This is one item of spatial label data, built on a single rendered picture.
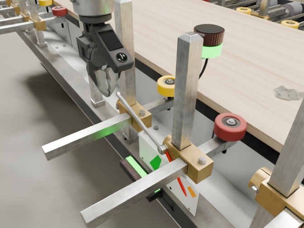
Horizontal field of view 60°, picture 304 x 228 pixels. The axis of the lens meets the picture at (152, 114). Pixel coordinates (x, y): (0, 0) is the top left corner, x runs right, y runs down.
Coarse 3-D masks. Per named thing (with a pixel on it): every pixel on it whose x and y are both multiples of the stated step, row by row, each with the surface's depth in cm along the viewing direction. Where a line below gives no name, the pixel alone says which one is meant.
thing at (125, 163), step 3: (123, 159) 84; (123, 162) 83; (126, 162) 83; (126, 165) 82; (129, 165) 82; (129, 168) 81; (132, 168) 81; (129, 171) 80; (132, 171) 80; (135, 171) 80; (132, 174) 80; (135, 174) 80; (138, 174) 80; (135, 177) 79; (138, 177) 79; (141, 177) 79
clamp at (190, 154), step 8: (168, 136) 68; (168, 144) 66; (192, 144) 66; (168, 152) 68; (176, 152) 64; (184, 152) 63; (192, 152) 63; (200, 152) 63; (184, 160) 62; (192, 160) 62; (208, 160) 62; (192, 168) 61; (200, 168) 60; (208, 168) 61; (192, 176) 62; (200, 176) 61; (208, 176) 64
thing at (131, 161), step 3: (129, 159) 84; (132, 159) 84; (129, 162) 83; (132, 162) 83; (135, 162) 83; (132, 165) 82; (135, 165) 82; (138, 165) 82; (135, 168) 81; (138, 168) 81; (141, 168) 81; (138, 171) 80; (141, 171) 80; (144, 171) 80; (141, 174) 80; (144, 174) 80; (159, 189) 75
